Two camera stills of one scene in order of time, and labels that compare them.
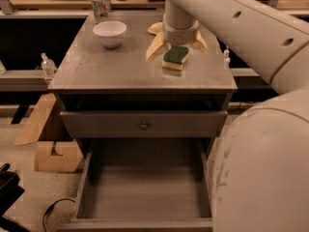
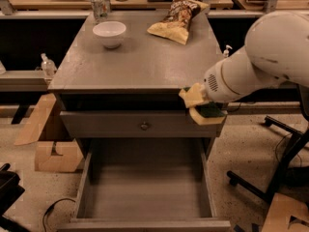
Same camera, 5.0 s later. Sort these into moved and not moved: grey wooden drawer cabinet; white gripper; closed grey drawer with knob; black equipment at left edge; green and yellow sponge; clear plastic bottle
Moved: white gripper; green and yellow sponge
Not moved: closed grey drawer with knob; grey wooden drawer cabinet; clear plastic bottle; black equipment at left edge
